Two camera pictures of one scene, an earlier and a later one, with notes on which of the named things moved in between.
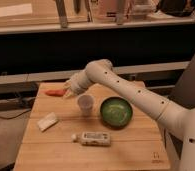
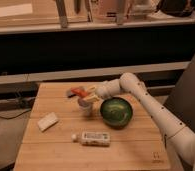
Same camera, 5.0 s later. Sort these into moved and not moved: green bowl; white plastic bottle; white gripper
Moved: white gripper
Not moved: white plastic bottle; green bowl
